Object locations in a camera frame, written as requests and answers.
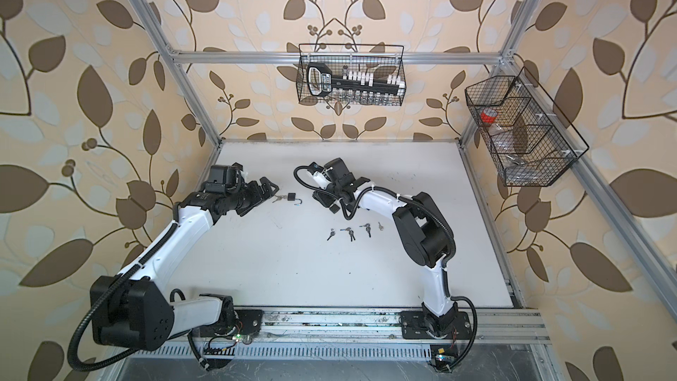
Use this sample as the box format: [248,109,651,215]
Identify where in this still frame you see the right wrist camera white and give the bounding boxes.
[308,158,370,193]

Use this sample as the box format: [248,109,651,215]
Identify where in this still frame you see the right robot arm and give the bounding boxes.
[293,158,478,373]

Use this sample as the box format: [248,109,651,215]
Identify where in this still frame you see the black padlock with keys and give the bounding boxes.
[274,192,303,206]

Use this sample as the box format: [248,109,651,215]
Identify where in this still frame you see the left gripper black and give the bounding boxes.
[223,175,279,213]

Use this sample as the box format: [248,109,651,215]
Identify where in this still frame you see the red capped item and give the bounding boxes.
[480,108,498,126]

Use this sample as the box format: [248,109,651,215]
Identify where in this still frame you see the clear plastic bag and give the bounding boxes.
[497,145,560,186]

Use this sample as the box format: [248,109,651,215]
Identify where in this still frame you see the side wire basket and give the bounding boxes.
[465,68,589,187]

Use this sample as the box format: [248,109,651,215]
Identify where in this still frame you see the small key pair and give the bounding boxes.
[361,223,372,238]

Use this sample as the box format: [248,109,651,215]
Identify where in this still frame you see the black socket set holder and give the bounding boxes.
[304,63,407,100]

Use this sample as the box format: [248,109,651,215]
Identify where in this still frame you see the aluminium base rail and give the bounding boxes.
[193,306,552,362]

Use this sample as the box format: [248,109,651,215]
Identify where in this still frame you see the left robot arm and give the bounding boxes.
[66,163,280,372]

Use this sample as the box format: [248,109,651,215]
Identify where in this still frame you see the back wire basket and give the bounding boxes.
[295,42,407,107]

